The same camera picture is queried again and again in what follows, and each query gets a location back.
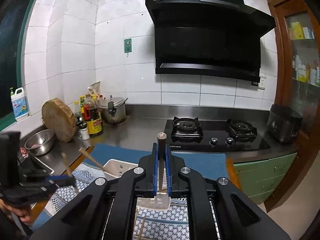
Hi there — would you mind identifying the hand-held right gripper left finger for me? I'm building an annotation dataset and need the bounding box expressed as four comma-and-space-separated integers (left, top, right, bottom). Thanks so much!
34, 142, 160, 240

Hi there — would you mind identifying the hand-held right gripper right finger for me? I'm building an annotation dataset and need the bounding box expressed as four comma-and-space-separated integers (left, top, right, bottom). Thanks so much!
165, 144, 292, 240

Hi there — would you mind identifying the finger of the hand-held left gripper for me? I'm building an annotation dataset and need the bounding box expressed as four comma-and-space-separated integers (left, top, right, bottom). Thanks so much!
19, 167, 73, 181
15, 179, 77, 194

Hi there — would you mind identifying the white plastic utensil holder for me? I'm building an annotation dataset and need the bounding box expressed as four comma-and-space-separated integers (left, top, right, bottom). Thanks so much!
102, 158, 173, 212

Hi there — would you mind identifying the person's left hand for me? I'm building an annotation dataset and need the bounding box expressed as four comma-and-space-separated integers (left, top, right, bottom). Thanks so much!
14, 202, 34, 227

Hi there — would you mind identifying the blue patterned tablecloth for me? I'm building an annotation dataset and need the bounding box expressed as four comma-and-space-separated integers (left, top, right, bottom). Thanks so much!
32, 144, 228, 240

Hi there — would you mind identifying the steel bowl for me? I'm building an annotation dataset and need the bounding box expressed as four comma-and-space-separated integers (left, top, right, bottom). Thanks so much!
24, 129, 55, 156

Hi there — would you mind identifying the black gas stove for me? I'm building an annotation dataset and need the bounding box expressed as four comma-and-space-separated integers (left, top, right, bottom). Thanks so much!
164, 116, 272, 153

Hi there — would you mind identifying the white detergent jug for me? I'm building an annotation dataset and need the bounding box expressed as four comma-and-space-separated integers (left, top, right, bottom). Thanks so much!
10, 87, 30, 122

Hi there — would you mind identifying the black cap white shaker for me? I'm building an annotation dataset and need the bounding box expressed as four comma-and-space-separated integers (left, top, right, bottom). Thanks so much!
79, 123, 90, 140

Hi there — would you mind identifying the round wooden cutting board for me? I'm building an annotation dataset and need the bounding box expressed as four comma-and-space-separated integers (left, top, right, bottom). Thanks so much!
41, 98, 77, 142

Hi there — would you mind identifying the large soy sauce bottle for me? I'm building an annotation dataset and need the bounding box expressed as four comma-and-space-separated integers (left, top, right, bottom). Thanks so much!
83, 97, 103, 136

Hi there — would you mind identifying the steel pressure cooker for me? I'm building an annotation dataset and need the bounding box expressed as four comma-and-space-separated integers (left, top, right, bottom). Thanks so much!
100, 95, 128, 125

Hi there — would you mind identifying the green drawer cabinet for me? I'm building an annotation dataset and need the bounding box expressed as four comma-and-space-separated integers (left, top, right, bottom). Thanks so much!
232, 152, 298, 204

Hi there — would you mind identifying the clear food package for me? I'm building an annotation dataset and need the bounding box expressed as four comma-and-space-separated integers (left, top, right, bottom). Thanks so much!
90, 81, 101, 98

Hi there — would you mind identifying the black countertop appliance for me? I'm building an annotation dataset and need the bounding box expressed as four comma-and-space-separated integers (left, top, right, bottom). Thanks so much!
267, 104, 303, 144

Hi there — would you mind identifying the black range hood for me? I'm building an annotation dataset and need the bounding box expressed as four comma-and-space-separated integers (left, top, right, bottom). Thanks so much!
145, 0, 277, 83

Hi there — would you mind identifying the wooden glass door cabinet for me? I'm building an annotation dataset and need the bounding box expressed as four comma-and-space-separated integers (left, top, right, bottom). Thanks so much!
265, 0, 320, 213

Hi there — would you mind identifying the yellow carton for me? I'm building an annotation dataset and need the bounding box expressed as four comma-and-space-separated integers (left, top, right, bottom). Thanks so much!
290, 21, 304, 40

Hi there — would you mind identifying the green window frame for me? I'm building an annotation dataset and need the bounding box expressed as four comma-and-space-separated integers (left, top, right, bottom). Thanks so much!
0, 0, 44, 133

